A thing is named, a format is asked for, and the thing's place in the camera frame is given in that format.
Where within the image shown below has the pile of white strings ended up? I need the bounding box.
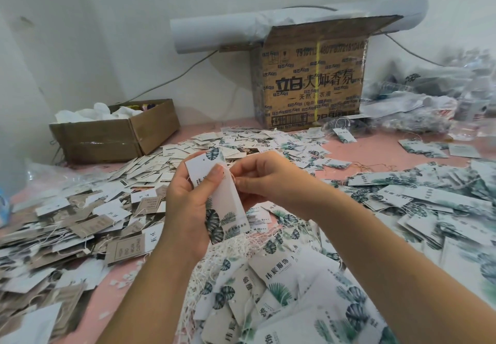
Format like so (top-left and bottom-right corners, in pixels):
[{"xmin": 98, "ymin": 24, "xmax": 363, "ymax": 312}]
[{"xmin": 108, "ymin": 231, "xmax": 234, "ymax": 344}]

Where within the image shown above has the white roll in plastic wrap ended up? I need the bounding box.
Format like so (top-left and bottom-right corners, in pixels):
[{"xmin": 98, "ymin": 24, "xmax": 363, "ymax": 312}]
[{"xmin": 170, "ymin": 0, "xmax": 429, "ymax": 54}]

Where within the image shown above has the person's right forearm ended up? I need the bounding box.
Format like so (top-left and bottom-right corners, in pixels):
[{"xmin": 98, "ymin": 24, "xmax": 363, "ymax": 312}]
[{"xmin": 310, "ymin": 196, "xmax": 496, "ymax": 344}]

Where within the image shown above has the pile of brown white tags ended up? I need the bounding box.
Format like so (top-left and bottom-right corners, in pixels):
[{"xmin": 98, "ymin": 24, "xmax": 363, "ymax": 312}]
[{"xmin": 0, "ymin": 176, "xmax": 167, "ymax": 344}]

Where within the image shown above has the clear plastic bag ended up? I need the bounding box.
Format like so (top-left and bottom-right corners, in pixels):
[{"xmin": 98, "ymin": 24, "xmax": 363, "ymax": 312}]
[{"xmin": 23, "ymin": 158, "xmax": 86, "ymax": 194}]

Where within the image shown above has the blue tissue pack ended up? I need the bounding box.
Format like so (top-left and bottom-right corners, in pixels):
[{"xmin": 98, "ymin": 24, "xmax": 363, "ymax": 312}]
[{"xmin": 0, "ymin": 185, "xmax": 11, "ymax": 226}]

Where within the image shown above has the pile of green leaf tags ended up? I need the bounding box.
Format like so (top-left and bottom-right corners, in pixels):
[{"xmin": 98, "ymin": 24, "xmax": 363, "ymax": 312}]
[{"xmin": 186, "ymin": 158, "xmax": 496, "ymax": 344}]

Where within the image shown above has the white crumpled material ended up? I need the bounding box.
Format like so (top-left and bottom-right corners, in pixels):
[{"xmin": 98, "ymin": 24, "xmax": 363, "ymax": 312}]
[{"xmin": 54, "ymin": 102, "xmax": 144, "ymax": 124}]

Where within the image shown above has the heap of small tags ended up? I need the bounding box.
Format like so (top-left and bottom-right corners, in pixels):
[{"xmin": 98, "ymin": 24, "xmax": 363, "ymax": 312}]
[{"xmin": 104, "ymin": 127, "xmax": 353, "ymax": 182}]

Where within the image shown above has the person's right hand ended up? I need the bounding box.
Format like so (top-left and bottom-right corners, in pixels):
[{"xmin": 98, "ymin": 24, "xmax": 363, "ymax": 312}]
[{"xmin": 229, "ymin": 150, "xmax": 342, "ymax": 221}]

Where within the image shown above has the person's left forearm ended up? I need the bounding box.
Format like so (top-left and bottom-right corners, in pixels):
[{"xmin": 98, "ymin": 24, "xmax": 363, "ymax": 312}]
[{"xmin": 97, "ymin": 251, "xmax": 203, "ymax": 344}]

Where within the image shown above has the person's left hand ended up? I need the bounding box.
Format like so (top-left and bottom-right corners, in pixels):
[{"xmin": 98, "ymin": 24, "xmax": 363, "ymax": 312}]
[{"xmin": 159, "ymin": 151, "xmax": 230, "ymax": 267}]

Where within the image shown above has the large printed cardboard box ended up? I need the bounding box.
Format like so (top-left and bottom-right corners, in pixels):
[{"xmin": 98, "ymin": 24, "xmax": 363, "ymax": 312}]
[{"xmin": 250, "ymin": 14, "xmax": 404, "ymax": 132}]

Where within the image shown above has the black cable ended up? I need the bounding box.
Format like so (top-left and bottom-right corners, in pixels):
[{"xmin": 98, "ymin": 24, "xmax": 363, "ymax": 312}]
[{"xmin": 122, "ymin": 49, "xmax": 220, "ymax": 104}]

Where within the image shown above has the single white leaf print tag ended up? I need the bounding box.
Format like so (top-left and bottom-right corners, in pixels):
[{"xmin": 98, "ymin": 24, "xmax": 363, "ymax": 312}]
[{"xmin": 184, "ymin": 148, "xmax": 251, "ymax": 245}]

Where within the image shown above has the heap of clear plastic bags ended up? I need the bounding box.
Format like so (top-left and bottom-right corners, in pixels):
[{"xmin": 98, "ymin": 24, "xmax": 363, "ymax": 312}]
[{"xmin": 360, "ymin": 49, "xmax": 496, "ymax": 143}]

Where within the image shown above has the small open cardboard box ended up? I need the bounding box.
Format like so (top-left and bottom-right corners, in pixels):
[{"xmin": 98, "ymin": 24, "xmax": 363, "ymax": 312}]
[{"xmin": 49, "ymin": 98, "xmax": 181, "ymax": 165}]

